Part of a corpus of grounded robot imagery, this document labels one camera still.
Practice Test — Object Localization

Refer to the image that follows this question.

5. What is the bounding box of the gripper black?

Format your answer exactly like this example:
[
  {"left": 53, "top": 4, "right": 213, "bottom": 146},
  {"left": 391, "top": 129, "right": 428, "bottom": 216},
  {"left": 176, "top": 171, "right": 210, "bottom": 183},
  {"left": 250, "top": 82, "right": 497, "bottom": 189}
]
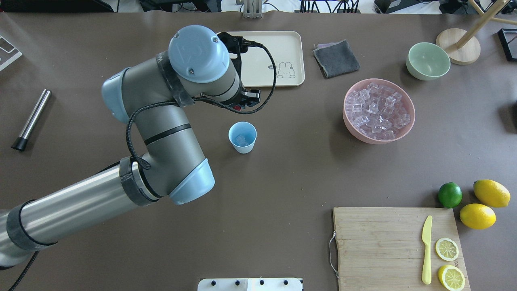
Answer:
[{"left": 232, "top": 88, "right": 261, "bottom": 107}]

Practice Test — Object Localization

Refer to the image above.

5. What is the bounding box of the light blue plastic cup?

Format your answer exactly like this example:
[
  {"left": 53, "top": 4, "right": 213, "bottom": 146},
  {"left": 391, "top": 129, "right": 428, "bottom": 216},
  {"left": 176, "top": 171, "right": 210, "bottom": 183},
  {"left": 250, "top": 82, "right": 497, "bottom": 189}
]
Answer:
[{"left": 228, "top": 121, "right": 257, "bottom": 154}]

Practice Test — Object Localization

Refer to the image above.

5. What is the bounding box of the clear ice cube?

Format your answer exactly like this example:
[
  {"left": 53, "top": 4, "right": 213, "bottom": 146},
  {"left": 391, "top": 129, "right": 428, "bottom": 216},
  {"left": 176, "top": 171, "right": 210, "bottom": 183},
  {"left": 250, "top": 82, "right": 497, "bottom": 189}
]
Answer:
[{"left": 235, "top": 135, "right": 249, "bottom": 147}]

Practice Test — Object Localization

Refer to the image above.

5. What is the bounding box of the steel muddler black tip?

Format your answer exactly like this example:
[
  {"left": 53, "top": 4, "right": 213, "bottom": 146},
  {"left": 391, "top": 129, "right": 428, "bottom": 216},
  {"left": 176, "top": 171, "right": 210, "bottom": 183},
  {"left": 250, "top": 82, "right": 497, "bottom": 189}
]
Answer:
[{"left": 11, "top": 89, "right": 52, "bottom": 152}]

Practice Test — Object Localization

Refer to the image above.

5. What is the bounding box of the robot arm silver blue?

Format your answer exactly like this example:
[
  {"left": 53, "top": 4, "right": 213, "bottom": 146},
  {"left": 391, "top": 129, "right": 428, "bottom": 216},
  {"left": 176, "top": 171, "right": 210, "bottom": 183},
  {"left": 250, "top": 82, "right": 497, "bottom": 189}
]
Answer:
[{"left": 0, "top": 25, "right": 266, "bottom": 270}]

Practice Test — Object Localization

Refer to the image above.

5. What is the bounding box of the pile of clear ice cubes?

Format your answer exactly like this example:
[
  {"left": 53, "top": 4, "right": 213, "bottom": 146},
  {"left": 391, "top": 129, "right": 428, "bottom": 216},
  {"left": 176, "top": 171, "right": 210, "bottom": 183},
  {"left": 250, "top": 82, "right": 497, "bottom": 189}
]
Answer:
[{"left": 347, "top": 83, "right": 411, "bottom": 140}]

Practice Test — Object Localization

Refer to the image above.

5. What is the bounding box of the wooden cup tree stand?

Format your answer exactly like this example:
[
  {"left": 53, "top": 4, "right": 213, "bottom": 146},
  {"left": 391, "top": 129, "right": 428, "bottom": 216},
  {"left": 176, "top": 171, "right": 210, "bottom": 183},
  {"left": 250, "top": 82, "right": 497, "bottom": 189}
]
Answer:
[{"left": 436, "top": 0, "right": 517, "bottom": 65}]

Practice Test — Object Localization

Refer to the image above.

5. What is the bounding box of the cream rabbit tray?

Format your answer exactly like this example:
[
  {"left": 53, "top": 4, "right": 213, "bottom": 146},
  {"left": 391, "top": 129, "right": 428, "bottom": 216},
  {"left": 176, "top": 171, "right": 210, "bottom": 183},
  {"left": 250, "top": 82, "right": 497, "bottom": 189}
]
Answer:
[{"left": 228, "top": 31, "right": 305, "bottom": 88}]

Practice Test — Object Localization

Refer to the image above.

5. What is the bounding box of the grey folded cloth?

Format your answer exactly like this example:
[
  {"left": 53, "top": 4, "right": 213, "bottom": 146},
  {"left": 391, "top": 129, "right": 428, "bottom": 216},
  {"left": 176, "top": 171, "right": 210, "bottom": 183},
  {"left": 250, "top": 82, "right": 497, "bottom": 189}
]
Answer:
[{"left": 313, "top": 39, "right": 360, "bottom": 78}]

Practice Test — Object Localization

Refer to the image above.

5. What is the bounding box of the pink bowl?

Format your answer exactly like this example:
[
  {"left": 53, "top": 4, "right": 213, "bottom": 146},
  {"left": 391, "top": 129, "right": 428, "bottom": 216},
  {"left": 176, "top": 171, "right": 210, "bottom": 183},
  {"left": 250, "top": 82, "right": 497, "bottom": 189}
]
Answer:
[{"left": 343, "top": 78, "right": 416, "bottom": 145}]

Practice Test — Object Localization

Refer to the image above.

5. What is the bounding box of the mint green bowl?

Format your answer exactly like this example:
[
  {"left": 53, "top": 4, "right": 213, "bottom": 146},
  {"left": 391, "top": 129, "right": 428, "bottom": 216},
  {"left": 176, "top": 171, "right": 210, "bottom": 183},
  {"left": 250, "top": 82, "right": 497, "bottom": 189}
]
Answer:
[{"left": 406, "top": 42, "right": 451, "bottom": 81}]

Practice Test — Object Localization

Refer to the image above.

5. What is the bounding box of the wooden cutting board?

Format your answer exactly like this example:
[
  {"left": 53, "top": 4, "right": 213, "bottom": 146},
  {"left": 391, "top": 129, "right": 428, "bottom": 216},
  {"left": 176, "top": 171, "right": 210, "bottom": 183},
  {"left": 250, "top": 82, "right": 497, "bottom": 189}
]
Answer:
[{"left": 332, "top": 207, "right": 461, "bottom": 291}]

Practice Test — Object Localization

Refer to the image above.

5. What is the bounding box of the green lime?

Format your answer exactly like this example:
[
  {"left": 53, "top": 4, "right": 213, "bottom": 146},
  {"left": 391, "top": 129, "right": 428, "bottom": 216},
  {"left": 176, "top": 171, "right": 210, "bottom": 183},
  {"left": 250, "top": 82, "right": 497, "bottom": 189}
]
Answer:
[{"left": 438, "top": 182, "right": 463, "bottom": 208}]

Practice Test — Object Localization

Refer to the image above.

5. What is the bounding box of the yellow plastic knife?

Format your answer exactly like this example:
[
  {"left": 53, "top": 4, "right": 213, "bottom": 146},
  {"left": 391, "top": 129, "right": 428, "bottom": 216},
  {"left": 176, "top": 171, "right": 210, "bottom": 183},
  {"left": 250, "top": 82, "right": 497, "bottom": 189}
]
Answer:
[{"left": 421, "top": 215, "right": 433, "bottom": 285}]

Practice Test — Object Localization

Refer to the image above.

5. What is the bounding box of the lemon half slice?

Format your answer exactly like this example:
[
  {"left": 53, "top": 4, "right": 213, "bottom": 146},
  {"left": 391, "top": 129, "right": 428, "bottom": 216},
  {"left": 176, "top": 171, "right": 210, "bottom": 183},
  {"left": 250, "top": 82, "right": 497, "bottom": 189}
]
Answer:
[
  {"left": 435, "top": 237, "right": 460, "bottom": 261},
  {"left": 438, "top": 265, "right": 467, "bottom": 291}
]

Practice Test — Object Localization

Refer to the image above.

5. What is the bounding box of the yellow lemon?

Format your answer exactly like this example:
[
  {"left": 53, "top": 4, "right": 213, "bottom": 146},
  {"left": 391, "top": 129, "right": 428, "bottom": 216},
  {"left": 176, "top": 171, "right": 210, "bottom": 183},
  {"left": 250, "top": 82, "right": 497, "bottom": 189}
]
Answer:
[
  {"left": 460, "top": 203, "right": 497, "bottom": 230},
  {"left": 473, "top": 180, "right": 511, "bottom": 208}
]

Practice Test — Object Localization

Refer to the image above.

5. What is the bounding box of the aluminium frame post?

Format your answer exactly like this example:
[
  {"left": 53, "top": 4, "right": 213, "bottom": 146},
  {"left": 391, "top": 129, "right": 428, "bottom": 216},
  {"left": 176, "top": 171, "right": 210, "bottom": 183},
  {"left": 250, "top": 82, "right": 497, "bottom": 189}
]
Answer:
[{"left": 242, "top": 0, "right": 263, "bottom": 19}]

